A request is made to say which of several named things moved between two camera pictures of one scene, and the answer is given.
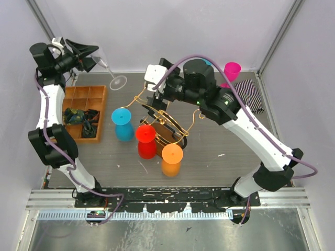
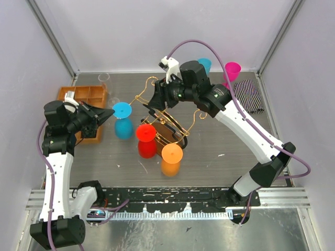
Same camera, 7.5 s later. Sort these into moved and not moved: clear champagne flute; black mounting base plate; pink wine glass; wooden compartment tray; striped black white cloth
Moved: clear champagne flute
Not moved: wooden compartment tray; striped black white cloth; black mounting base plate; pink wine glass
